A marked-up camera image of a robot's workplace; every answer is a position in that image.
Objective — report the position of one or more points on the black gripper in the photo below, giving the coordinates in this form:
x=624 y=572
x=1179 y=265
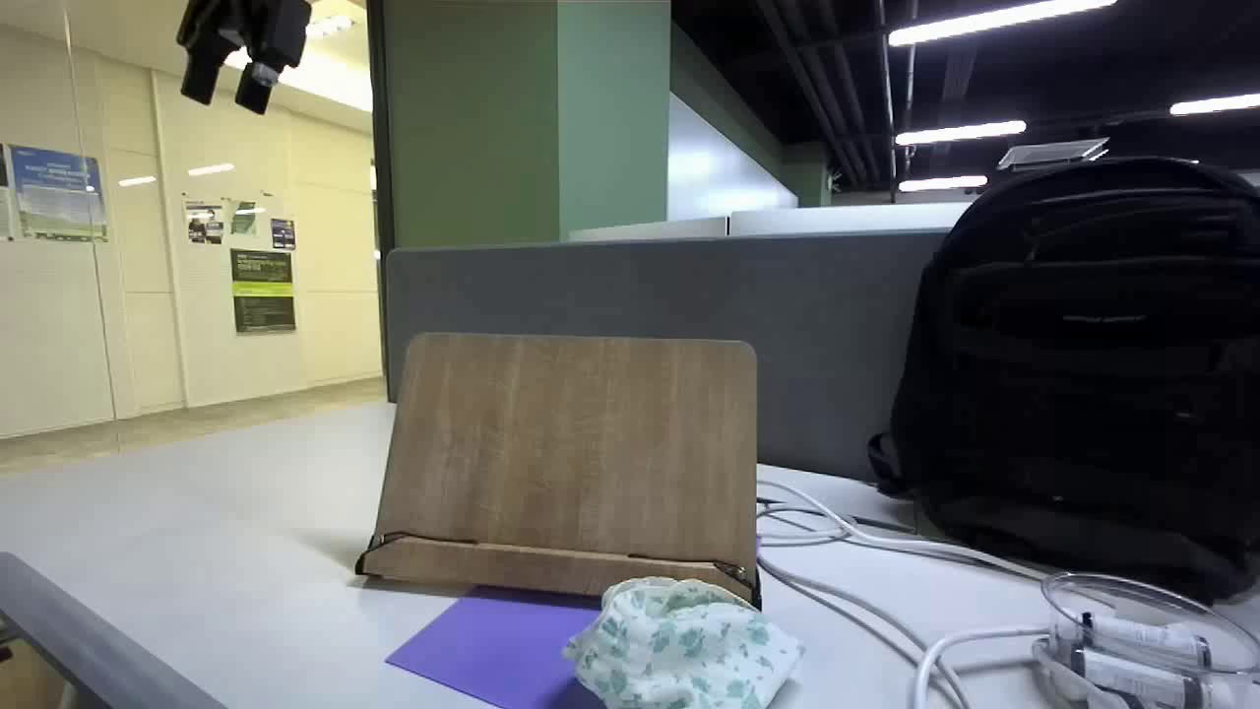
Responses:
x=249 y=24

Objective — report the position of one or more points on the green patterned white cloth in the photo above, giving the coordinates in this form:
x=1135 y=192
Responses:
x=682 y=652

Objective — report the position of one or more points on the wooden board book stand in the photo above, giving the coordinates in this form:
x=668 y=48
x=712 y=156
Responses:
x=577 y=446

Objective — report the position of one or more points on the purple cloth mat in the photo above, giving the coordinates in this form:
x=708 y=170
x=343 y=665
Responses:
x=494 y=652

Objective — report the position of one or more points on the bright ceiling light panel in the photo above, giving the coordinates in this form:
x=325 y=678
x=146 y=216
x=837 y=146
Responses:
x=330 y=66

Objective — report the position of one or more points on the grey partition panel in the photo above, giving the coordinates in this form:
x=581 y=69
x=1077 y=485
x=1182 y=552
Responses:
x=828 y=357

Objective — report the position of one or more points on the long ceiling light tube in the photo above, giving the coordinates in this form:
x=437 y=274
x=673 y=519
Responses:
x=1217 y=104
x=964 y=131
x=1000 y=20
x=942 y=185

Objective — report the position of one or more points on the grey ceiling mounted unit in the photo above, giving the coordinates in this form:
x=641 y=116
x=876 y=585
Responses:
x=1055 y=156

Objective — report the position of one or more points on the black backpack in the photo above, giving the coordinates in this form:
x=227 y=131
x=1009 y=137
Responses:
x=1088 y=370

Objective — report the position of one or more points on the white plug adapter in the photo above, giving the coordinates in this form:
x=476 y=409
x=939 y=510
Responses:
x=1145 y=685
x=1145 y=640

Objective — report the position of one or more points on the small green wall notice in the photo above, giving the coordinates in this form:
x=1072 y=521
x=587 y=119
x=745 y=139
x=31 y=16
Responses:
x=249 y=223

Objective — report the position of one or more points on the small photo wall notice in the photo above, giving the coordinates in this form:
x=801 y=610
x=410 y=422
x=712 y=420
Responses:
x=207 y=223

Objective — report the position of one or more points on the small blue wall notice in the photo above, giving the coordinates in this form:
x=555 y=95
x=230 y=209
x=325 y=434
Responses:
x=280 y=233

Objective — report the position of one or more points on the green black wall poster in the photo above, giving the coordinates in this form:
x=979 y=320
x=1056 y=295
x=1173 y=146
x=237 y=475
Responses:
x=261 y=270
x=266 y=316

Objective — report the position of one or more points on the blue wall poster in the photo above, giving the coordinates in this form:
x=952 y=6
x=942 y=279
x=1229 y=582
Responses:
x=59 y=192

